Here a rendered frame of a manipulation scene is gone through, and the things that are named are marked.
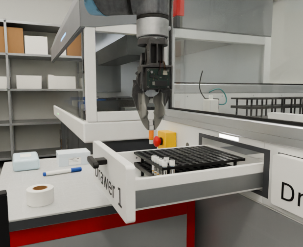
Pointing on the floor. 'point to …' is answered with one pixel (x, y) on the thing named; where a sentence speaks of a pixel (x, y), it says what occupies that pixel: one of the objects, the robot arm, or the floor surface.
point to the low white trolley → (86, 213)
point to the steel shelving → (30, 26)
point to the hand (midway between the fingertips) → (150, 124)
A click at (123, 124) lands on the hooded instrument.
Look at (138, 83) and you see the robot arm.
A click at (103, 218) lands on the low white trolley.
